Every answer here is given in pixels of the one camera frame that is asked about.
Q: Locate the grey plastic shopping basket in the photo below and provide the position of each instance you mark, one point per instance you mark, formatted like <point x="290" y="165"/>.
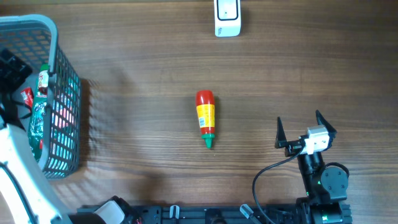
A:
<point x="28" y="42"/>

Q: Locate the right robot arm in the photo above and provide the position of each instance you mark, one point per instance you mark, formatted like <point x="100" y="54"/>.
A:
<point x="325" y="183"/>

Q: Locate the green snack bag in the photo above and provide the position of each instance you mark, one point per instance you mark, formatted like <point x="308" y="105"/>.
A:
<point x="36" y="123"/>

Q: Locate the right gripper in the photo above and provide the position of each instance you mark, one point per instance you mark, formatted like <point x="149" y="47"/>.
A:
<point x="292" y="147"/>

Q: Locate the red sauce bottle yellow label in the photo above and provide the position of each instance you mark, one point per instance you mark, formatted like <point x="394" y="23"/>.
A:
<point x="205" y="107"/>

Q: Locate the small jar green lid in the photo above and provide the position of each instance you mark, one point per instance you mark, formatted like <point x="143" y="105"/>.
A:
<point x="43" y="79"/>

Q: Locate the red snack sachet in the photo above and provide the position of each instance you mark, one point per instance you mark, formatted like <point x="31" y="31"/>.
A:
<point x="28" y="97"/>

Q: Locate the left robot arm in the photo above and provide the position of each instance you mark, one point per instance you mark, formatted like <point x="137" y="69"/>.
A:
<point x="29" y="195"/>

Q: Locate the white barcode scanner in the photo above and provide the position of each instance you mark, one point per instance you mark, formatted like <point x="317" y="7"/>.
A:
<point x="227" y="18"/>

